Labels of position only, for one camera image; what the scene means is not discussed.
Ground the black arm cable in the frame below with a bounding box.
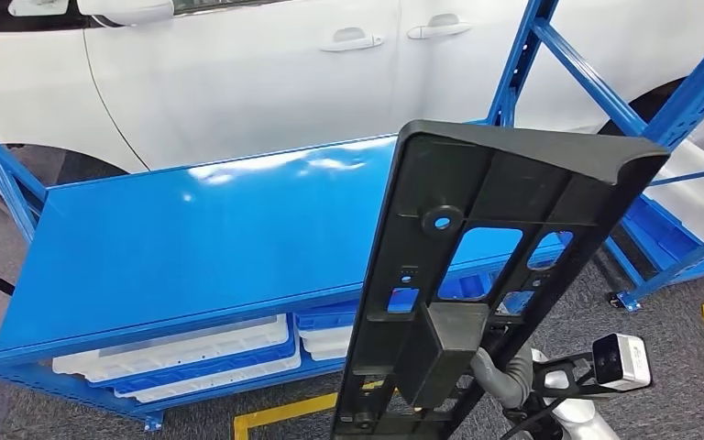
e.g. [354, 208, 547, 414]
[500, 394, 563, 440]

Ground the large white plastic bin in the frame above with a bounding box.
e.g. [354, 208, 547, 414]
[52, 313, 291, 384]

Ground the blue metal shelf rack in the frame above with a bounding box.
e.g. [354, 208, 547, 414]
[0, 0, 704, 434]

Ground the white car door handle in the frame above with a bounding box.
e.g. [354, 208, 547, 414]
[406, 13, 473, 40]
[319, 27, 385, 53]

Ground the black plastic licence plate bracket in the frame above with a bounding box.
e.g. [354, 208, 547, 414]
[330, 119, 671, 440]

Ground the blue wheeled shelf rack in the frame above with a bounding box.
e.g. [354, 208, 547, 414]
[594, 84, 704, 314]

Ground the white car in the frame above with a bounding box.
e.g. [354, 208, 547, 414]
[0, 0, 704, 174]

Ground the white car side mirror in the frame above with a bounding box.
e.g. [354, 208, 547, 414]
[76, 0, 175, 27]

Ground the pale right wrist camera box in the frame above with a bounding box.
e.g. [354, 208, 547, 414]
[591, 332, 653, 393]

